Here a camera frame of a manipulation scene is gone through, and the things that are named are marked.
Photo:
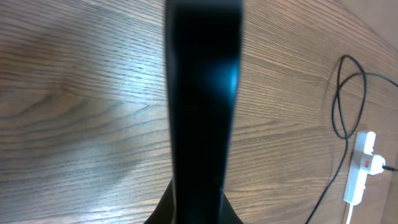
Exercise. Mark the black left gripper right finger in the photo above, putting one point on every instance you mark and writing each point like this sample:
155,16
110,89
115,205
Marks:
227,214

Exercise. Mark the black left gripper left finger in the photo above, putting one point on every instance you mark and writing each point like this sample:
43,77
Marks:
164,211

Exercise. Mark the blue Galaxy smartphone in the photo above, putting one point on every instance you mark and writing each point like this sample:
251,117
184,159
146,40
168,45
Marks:
202,58

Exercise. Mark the white charger plug adapter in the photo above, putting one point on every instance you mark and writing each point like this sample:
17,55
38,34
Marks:
372,164

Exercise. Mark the white power strip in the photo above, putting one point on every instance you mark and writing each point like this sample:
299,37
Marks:
356,182

